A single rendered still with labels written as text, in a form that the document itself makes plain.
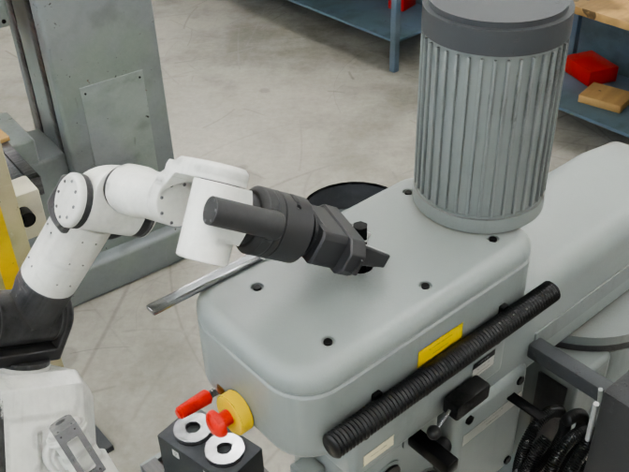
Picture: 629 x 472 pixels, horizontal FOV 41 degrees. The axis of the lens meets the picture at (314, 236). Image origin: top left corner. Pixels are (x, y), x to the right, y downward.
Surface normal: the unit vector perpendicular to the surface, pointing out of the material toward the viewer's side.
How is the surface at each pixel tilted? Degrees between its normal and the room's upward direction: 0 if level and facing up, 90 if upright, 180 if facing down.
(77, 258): 104
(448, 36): 90
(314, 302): 0
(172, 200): 74
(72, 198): 59
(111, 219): 96
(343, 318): 0
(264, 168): 0
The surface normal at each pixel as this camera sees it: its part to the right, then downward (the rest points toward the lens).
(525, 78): 0.26, 0.56
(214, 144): -0.03, -0.81
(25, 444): 0.68, -0.14
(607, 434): -0.76, 0.40
